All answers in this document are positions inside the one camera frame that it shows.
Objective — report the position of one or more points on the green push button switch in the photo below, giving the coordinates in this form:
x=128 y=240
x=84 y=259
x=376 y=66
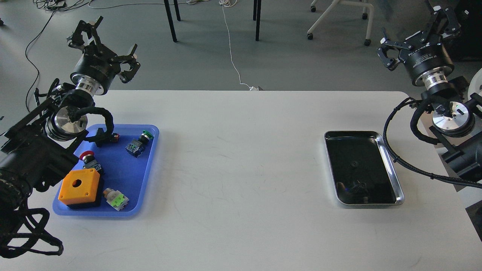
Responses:
x=137 y=146

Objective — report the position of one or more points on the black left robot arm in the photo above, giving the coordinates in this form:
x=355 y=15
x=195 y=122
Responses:
x=40 y=147

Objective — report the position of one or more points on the red emergency stop button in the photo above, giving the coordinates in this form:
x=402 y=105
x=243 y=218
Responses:
x=90 y=162

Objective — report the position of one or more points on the black table leg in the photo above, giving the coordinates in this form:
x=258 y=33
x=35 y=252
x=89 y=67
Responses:
x=170 y=17
x=257 y=5

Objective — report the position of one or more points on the black table leg left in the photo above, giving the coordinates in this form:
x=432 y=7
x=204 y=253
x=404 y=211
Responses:
x=170 y=17

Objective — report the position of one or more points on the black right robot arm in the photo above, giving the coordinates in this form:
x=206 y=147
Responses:
x=441 y=112

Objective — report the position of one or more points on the white green contact block switch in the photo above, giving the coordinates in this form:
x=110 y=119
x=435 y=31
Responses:
x=115 y=198

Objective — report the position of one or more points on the silver metal tray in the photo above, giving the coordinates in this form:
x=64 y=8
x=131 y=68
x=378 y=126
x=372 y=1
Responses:
x=375 y=169

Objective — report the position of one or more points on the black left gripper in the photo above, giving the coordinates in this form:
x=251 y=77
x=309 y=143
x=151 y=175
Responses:
x=98 y=65

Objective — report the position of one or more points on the black table leg right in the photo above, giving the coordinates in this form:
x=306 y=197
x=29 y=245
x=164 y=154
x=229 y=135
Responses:
x=257 y=5

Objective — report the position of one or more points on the black equipment case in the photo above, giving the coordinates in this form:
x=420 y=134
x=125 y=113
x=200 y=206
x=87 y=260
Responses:
x=467 y=46

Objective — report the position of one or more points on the white rolling chair base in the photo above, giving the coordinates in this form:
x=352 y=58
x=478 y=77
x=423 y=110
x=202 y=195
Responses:
x=332 y=17

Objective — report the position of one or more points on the orange button enclosure box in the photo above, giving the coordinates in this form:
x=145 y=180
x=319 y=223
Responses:
x=81 y=189

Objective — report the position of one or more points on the blue plastic tray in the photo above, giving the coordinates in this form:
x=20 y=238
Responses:
x=122 y=172

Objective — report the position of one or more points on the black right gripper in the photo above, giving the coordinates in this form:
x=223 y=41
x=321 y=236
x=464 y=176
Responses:
x=421 y=52

